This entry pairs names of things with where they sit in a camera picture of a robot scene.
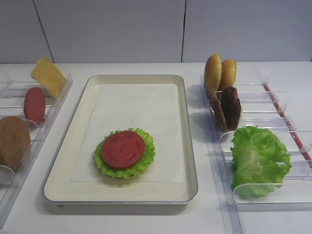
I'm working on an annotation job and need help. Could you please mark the brown meat patty thin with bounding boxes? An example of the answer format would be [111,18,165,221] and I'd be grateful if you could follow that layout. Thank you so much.
[208,88,228,130]

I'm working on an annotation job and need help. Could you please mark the green lettuce leaf on tray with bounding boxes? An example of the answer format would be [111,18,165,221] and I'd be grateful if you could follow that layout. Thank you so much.
[93,128,156,179]

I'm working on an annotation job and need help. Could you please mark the red tomato slice on tray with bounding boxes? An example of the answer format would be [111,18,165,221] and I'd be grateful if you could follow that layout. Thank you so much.
[101,131,145,169]

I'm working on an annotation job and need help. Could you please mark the dark brown meat patty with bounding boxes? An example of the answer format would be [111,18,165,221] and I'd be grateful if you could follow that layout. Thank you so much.
[221,86,241,130]

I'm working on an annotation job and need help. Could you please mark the green lettuce leaf in rack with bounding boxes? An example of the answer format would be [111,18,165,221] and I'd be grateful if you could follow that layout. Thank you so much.
[231,126,292,199]

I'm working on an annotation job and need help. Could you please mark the yellow cheese slice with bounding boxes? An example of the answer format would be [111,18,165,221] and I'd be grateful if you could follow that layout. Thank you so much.
[31,57,66,99]

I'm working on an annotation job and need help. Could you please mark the red tomato slice in rack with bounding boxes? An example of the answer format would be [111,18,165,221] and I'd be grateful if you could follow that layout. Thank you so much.
[24,87,45,124]

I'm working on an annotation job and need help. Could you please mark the cream metal baking tray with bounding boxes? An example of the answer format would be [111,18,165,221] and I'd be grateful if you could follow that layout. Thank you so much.
[43,75,198,206]

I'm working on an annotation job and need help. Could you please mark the golden bun half front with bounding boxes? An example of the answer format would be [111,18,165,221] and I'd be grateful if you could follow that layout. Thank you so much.
[204,54,222,91]

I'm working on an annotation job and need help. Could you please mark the golden bun half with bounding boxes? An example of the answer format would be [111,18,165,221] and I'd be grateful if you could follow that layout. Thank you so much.
[204,54,222,91]
[218,59,237,91]

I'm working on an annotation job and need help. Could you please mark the golden bun half rear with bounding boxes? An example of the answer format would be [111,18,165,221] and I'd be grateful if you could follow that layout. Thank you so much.
[218,59,237,91]

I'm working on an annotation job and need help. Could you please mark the clear acrylic right rack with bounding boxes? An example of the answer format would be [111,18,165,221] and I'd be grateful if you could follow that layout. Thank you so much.
[200,75,312,233]

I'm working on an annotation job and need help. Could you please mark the clear acrylic rack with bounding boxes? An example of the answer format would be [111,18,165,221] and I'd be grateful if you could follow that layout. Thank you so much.
[0,74,73,228]
[200,75,312,233]

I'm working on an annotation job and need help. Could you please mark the brown bun half left rack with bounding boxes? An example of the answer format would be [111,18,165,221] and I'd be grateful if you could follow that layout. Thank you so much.
[0,117,31,171]

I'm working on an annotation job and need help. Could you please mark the clear acrylic left rack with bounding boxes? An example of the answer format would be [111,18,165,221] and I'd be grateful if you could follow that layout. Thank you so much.
[0,74,73,228]

